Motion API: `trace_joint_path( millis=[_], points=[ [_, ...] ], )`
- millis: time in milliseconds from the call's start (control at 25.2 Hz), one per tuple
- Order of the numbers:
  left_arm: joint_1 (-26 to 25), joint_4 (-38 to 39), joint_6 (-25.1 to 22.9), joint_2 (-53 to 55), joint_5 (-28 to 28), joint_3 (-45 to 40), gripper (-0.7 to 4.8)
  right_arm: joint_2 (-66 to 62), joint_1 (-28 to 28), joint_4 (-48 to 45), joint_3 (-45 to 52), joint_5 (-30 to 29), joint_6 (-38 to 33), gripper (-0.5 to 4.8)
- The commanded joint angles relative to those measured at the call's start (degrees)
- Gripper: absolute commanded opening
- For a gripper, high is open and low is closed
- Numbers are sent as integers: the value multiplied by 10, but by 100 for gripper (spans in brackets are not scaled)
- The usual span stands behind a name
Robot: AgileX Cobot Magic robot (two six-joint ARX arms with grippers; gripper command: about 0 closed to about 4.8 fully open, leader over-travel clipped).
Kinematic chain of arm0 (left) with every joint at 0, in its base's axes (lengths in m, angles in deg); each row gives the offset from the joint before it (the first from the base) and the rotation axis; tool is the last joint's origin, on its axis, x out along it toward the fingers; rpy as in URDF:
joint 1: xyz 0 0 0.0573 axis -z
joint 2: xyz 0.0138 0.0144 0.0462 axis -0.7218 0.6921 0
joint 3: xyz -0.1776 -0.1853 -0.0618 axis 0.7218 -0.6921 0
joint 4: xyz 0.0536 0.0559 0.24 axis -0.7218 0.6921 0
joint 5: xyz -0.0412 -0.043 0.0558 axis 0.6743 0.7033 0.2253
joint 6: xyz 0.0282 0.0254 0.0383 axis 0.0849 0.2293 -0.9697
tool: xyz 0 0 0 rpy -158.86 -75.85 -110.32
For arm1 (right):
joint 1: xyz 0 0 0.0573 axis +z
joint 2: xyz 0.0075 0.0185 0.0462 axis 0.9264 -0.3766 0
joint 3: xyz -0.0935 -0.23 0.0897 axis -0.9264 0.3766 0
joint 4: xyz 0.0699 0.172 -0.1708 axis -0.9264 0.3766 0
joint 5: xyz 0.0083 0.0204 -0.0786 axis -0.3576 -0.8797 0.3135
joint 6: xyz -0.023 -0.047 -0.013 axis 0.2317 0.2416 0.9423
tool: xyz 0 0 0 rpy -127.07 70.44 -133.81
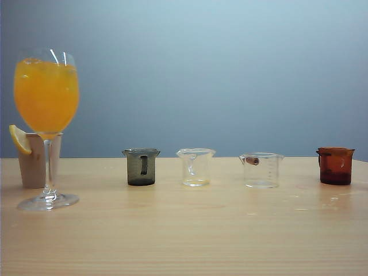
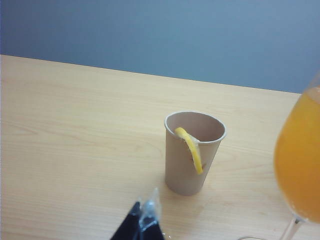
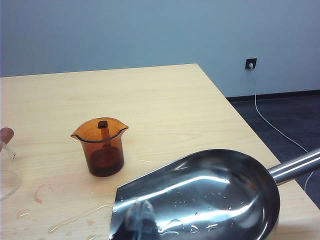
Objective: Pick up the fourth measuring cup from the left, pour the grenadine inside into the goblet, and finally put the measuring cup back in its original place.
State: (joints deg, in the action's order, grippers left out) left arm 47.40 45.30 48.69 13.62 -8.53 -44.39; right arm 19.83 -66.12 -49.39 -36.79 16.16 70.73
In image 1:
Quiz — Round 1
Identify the plain clear measuring cup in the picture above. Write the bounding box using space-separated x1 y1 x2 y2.
175 147 217 187

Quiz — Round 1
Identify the clear measuring cup printed scale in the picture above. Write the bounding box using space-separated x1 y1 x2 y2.
238 152 285 190

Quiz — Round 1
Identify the stemmed wine glass with juice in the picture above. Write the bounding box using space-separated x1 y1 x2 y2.
13 47 81 212

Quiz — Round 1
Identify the smoky grey measuring cup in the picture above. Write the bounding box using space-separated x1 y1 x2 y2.
121 148 161 187

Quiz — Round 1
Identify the amber glass measuring cup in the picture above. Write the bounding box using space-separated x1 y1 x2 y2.
316 146 357 186

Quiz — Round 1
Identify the light wooden cup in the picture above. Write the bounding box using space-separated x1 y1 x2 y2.
17 132 63 190

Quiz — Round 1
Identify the yellow lemon slice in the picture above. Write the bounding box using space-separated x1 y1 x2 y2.
8 124 33 156

